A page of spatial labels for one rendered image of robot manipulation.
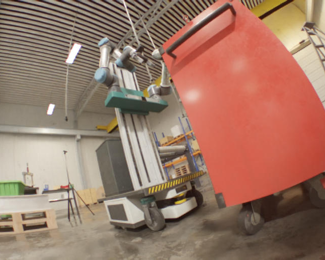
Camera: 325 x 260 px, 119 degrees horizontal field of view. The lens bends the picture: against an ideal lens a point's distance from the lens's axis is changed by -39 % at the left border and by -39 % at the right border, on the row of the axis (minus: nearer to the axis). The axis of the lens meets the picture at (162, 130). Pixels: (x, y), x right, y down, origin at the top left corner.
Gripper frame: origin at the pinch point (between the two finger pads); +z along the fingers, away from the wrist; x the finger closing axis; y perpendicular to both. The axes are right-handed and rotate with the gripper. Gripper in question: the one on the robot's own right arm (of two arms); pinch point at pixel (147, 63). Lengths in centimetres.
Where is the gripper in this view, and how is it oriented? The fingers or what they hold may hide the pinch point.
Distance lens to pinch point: 119.6
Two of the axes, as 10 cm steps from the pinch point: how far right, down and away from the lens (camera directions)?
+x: -5.8, 0.5, -8.1
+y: -5.2, 7.5, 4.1
